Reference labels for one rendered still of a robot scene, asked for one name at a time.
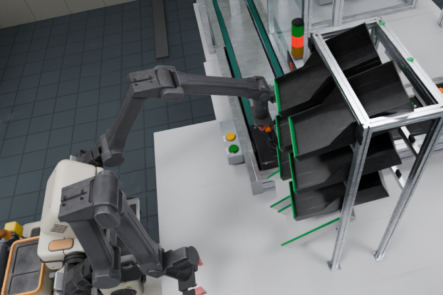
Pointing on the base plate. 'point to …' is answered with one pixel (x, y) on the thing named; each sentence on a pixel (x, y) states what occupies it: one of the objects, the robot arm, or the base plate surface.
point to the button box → (231, 141)
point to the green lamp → (297, 31)
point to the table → (200, 209)
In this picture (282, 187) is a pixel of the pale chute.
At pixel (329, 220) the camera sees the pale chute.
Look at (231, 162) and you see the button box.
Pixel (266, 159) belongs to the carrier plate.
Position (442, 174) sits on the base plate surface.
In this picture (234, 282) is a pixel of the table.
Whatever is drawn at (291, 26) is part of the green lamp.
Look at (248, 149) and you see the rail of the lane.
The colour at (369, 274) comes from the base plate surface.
